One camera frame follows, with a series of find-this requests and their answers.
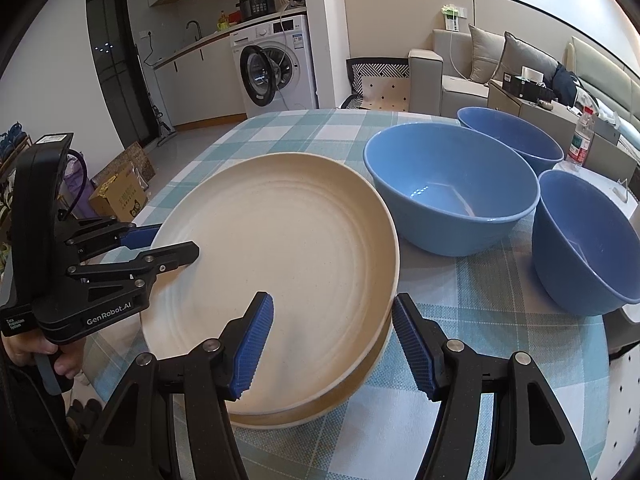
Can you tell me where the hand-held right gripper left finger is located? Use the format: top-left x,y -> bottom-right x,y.
75,290 -> 276,480

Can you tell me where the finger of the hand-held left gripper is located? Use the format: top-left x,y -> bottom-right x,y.
67,241 -> 201,287
62,216 -> 161,261

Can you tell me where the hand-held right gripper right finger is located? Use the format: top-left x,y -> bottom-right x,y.
391,294 -> 593,480

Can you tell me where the cream round plate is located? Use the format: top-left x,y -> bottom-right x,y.
230,320 -> 393,429
141,152 -> 399,416

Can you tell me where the blue bowl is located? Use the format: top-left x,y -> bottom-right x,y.
457,106 -> 566,177
531,170 -> 640,317
363,122 -> 542,257

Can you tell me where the person's left hand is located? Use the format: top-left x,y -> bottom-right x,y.
0,332 -> 83,380

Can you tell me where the cardboard box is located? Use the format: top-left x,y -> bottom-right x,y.
89,167 -> 149,221

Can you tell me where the purple bag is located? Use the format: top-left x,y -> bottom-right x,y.
62,150 -> 96,221

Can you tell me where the brown patterned flat cardboard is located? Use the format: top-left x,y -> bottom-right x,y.
90,141 -> 157,191

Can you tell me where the floor mop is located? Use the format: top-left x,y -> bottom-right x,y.
135,50 -> 177,147

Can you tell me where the white kitchen counter cabinet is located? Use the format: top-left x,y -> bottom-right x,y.
152,30 -> 251,131

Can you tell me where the dark glass door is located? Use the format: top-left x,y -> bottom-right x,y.
86,0 -> 153,148

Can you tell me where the teal checked tablecloth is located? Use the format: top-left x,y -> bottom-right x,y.
80,108 -> 613,480

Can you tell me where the white washing machine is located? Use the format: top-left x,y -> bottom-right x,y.
230,14 -> 319,121

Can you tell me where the black pressure cooker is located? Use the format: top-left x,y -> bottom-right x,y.
237,0 -> 279,23

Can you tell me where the clear plastic water bottle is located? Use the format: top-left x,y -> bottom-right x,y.
565,106 -> 597,173

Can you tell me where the beige nightstand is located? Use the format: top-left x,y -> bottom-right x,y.
487,79 -> 640,161

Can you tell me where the beige sofa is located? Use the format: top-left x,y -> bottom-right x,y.
408,29 -> 506,118

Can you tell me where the black storage box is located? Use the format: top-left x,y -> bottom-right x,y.
501,74 -> 557,103

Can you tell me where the light beige cushion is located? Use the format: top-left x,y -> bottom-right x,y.
468,25 -> 507,85

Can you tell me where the dark blue jacket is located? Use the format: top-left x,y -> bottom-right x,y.
552,62 -> 581,106

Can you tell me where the grey cushion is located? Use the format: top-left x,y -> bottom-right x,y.
492,31 -> 561,86

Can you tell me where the bed with beige headboard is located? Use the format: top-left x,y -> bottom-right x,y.
565,37 -> 640,126

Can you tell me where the white wall device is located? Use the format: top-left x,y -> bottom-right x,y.
441,4 -> 468,32

